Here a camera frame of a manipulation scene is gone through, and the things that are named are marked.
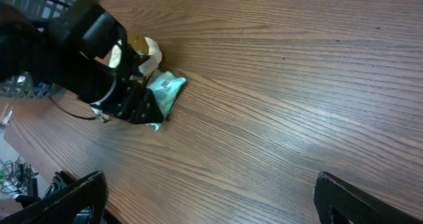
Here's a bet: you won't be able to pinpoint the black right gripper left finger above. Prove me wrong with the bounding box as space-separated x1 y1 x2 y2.
1 170 108 224

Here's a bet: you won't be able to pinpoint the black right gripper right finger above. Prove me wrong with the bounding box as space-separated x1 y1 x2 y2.
313 172 422 224

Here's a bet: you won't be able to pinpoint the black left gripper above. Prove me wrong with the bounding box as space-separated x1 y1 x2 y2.
77 57 164 124

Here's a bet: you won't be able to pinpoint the teal snack packet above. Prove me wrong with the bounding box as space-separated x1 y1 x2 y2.
147 69 186 118

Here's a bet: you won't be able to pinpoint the beige nut snack bag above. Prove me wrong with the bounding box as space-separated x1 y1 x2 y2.
127 32 163 83

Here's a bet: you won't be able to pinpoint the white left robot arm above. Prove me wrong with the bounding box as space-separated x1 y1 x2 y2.
1 0 164 124

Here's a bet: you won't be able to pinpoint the grey plastic basket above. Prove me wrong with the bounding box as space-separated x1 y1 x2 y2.
1 0 90 94

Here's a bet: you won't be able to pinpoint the tangled cables on floor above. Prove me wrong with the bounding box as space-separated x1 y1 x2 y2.
0 156 39 202

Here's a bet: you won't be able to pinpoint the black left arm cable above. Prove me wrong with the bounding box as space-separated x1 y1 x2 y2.
48 94 102 121

